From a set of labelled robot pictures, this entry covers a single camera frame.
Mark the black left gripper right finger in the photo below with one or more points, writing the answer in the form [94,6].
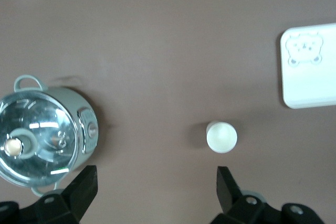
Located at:
[227,190]

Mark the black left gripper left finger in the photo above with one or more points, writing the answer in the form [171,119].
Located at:
[81,190]

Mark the white plastic cup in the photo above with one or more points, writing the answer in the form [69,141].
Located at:
[221,137]

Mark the white bear print tray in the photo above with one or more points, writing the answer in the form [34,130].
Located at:
[309,77]

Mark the glass pot lid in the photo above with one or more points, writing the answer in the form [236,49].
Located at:
[52,134]

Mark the grey-green electric cooking pot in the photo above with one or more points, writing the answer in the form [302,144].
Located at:
[88,119]

